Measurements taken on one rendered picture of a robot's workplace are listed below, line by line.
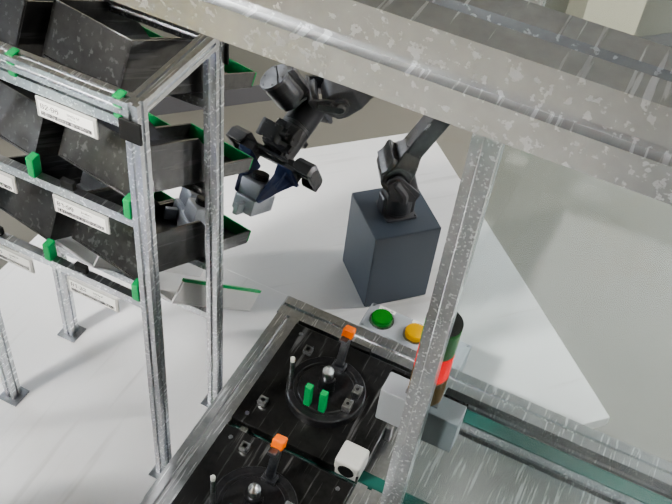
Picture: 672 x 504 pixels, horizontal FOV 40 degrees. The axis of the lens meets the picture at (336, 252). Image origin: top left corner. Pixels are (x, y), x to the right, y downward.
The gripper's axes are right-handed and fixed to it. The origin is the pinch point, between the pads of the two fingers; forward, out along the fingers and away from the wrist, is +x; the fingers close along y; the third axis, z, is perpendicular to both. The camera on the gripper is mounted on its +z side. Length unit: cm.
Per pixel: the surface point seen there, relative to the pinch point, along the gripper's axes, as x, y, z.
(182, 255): 20.6, 6.0, 15.5
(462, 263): 9, 51, 40
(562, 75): 20, 68, 103
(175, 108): -55, -139, -155
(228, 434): 38.4, 18.0, -10.7
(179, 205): 12.6, -4.4, 8.3
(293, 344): 18.5, 14.6, -20.4
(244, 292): 16.3, 4.8, -11.4
